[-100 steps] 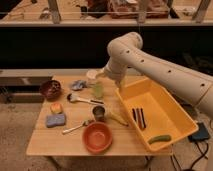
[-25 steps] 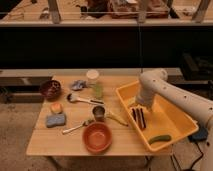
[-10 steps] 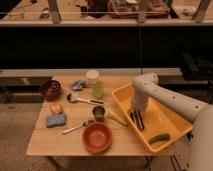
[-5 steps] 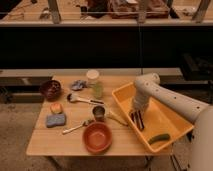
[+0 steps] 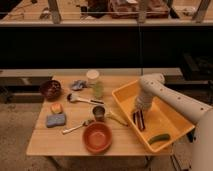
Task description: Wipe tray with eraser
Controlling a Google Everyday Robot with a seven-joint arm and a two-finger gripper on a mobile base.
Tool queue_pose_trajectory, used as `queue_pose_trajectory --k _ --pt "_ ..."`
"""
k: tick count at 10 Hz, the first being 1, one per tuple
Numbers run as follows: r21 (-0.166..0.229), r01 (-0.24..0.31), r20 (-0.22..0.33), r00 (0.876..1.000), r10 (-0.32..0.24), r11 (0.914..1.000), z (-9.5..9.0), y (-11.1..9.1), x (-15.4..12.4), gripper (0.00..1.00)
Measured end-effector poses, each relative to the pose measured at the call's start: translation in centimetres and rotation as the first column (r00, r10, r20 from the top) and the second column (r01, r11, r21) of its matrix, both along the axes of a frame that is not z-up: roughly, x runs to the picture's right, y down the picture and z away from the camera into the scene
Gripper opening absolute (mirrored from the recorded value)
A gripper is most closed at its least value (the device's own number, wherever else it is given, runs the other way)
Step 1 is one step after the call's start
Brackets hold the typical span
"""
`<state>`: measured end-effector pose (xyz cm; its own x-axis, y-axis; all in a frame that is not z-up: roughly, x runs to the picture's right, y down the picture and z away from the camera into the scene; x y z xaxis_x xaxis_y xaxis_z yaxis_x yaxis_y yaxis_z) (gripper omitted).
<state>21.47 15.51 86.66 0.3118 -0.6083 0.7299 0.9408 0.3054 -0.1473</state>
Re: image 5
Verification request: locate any yellow plastic tray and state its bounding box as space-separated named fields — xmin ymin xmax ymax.
xmin=112 ymin=80 xmax=195 ymax=153

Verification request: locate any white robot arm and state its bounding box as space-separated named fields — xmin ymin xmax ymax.
xmin=134 ymin=73 xmax=213 ymax=171

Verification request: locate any yellow banana toy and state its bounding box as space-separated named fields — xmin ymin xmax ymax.
xmin=106 ymin=112 xmax=128 ymax=126

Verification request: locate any green cucumber toy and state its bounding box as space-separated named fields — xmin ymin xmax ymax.
xmin=148 ymin=133 xmax=170 ymax=145

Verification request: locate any metal cup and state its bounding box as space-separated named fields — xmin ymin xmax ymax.
xmin=92 ymin=106 xmax=105 ymax=122

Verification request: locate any orange bowl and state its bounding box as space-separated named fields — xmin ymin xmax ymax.
xmin=82 ymin=122 xmax=112 ymax=154

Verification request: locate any metal spoon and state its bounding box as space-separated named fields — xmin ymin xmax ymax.
xmin=62 ymin=119 xmax=94 ymax=135

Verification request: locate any blue crumpled cloth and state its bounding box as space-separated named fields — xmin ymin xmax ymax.
xmin=71 ymin=80 xmax=87 ymax=91

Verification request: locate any orange yellow fruit toy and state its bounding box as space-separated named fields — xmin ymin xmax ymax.
xmin=50 ymin=103 xmax=63 ymax=114

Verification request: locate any blue sponge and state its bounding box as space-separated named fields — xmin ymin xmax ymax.
xmin=46 ymin=114 xmax=66 ymax=128

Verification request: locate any dark brown bowl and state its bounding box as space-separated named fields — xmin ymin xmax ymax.
xmin=39 ymin=80 xmax=61 ymax=100

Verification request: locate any black floor cable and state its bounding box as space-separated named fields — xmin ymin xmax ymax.
xmin=170 ymin=154 xmax=183 ymax=171

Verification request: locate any white handled brush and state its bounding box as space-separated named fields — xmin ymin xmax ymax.
xmin=67 ymin=93 xmax=103 ymax=105

